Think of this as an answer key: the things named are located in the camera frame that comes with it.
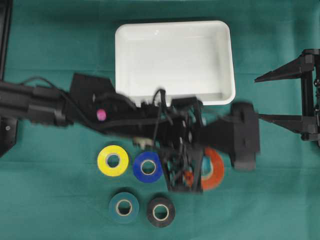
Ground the black left frame rail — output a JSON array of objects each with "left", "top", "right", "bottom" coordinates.
[{"left": 0, "top": 0, "right": 13, "bottom": 81}]

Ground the white plastic tray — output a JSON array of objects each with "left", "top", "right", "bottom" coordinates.
[{"left": 114, "top": 20, "right": 236, "bottom": 106}]

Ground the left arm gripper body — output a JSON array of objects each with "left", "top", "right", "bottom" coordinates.
[{"left": 135, "top": 96, "right": 204, "bottom": 193}]

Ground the red tape roll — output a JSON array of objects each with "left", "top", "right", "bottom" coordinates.
[{"left": 183, "top": 147, "right": 225, "bottom": 192}]

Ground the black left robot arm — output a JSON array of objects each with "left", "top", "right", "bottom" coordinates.
[{"left": 0, "top": 73, "right": 204, "bottom": 193}]

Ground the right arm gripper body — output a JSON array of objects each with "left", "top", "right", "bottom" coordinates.
[{"left": 301, "top": 48, "right": 320, "bottom": 145}]

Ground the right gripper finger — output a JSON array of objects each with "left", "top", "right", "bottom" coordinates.
[
  {"left": 254, "top": 56, "right": 303, "bottom": 83},
  {"left": 259, "top": 114, "right": 303, "bottom": 130}
]

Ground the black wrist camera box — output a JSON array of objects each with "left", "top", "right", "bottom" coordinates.
[{"left": 195, "top": 102, "right": 260, "bottom": 172}]

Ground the blue tape roll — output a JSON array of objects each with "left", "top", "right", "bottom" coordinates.
[{"left": 132, "top": 151, "right": 163, "bottom": 184}]

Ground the teal tape roll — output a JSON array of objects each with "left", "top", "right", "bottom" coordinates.
[{"left": 108, "top": 192, "right": 140, "bottom": 224}]

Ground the yellow tape roll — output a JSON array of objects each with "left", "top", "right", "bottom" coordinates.
[{"left": 97, "top": 144, "right": 130, "bottom": 177}]

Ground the black tape roll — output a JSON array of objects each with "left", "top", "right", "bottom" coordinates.
[{"left": 146, "top": 197, "right": 176, "bottom": 228}]

